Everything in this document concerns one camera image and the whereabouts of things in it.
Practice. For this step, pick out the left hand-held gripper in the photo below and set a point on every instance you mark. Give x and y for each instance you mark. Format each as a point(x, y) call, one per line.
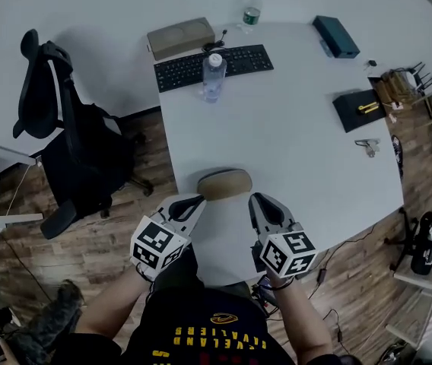
point(157, 243)

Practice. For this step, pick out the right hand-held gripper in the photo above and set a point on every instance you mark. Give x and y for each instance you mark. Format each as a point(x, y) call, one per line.
point(288, 253)

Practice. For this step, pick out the tan glasses case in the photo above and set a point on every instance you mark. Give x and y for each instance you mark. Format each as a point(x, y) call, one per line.
point(224, 186)

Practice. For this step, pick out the person's right forearm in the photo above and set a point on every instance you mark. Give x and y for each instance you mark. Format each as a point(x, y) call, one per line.
point(299, 318)

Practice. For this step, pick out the person's left forearm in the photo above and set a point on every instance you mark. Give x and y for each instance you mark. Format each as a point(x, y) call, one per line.
point(113, 304)

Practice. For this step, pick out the open cardboard box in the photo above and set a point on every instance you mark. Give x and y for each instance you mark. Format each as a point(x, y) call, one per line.
point(394, 89)

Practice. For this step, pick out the person's black printed shirt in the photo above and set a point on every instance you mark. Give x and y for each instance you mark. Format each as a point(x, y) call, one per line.
point(201, 325)

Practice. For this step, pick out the small metal tool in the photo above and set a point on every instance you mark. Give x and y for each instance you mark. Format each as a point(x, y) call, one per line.
point(368, 146)

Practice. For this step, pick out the flat black box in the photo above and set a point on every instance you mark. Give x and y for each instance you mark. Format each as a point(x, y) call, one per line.
point(349, 114)

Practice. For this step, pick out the clear white-capped water bottle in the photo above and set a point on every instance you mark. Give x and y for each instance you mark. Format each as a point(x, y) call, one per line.
point(213, 78)

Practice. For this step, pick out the dark patterned shoe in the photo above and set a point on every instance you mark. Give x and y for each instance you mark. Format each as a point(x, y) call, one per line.
point(397, 154)

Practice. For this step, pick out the black keyboard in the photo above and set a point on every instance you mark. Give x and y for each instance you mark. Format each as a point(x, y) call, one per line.
point(212, 67)

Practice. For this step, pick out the yellow utility knife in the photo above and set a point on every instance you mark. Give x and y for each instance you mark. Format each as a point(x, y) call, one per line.
point(368, 108)

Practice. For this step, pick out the black chair base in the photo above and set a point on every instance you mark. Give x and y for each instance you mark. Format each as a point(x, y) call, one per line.
point(421, 238)

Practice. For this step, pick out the white shelf unit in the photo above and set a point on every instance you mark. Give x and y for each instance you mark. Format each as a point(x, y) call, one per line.
point(417, 280)

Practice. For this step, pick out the brown cardboard box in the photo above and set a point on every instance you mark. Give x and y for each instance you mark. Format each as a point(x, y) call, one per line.
point(180, 38)

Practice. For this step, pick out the small black clip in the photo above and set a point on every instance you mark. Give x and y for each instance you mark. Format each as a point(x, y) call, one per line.
point(372, 63)

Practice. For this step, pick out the dark teal box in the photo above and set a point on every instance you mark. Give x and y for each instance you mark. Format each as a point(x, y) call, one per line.
point(335, 36)

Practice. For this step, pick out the black office chair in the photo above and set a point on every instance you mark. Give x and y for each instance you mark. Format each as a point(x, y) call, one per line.
point(37, 89)

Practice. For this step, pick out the green-label water bottle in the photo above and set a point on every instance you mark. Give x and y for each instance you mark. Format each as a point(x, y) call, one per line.
point(253, 10)

